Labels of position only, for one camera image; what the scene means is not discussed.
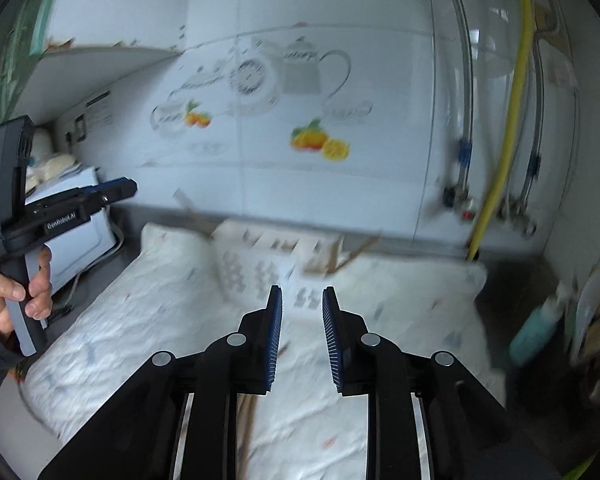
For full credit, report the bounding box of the wooden chopstick long diagonal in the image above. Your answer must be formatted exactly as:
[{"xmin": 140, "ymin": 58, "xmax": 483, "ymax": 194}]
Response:
[{"xmin": 327, "ymin": 234, "xmax": 382, "ymax": 274}]

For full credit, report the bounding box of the person's left hand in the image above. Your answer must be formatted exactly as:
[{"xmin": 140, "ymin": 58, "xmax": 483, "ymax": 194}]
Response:
[{"xmin": 0, "ymin": 246, "xmax": 53, "ymax": 341}]

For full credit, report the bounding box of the beige utensil holder caddy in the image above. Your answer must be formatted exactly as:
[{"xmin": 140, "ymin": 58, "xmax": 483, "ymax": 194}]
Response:
[{"xmin": 211, "ymin": 219, "xmax": 343, "ymax": 316}]

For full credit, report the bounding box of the white quilted mat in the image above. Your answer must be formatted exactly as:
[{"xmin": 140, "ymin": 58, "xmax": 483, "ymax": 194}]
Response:
[{"xmin": 23, "ymin": 223, "xmax": 506, "ymax": 479}]

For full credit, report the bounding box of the water valve with red knob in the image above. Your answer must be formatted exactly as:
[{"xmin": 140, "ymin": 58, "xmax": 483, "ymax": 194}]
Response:
[{"xmin": 442, "ymin": 184, "xmax": 476, "ymax": 221}]

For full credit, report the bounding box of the teal soap bottle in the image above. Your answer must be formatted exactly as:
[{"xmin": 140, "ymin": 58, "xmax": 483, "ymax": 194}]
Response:
[{"xmin": 508, "ymin": 296, "xmax": 566, "ymax": 367}]

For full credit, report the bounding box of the wooden spoon in rack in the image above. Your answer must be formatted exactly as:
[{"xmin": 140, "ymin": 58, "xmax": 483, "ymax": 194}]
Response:
[{"xmin": 582, "ymin": 316, "xmax": 600, "ymax": 361}]

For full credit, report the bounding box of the white wall label sticker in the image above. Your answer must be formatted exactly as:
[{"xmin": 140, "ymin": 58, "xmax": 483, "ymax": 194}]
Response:
[{"xmin": 84, "ymin": 91, "xmax": 114, "ymax": 132}]

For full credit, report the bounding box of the black wall socket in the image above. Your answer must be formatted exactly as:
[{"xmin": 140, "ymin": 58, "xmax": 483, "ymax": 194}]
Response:
[{"xmin": 74, "ymin": 114, "xmax": 87, "ymax": 143}]

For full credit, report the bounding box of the white power cable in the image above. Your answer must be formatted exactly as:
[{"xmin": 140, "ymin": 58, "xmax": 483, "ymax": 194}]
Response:
[{"xmin": 49, "ymin": 219, "xmax": 127, "ymax": 311}]

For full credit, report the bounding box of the yellow gas hose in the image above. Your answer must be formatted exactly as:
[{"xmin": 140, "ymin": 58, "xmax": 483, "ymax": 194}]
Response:
[{"xmin": 465, "ymin": 0, "xmax": 536, "ymax": 264}]

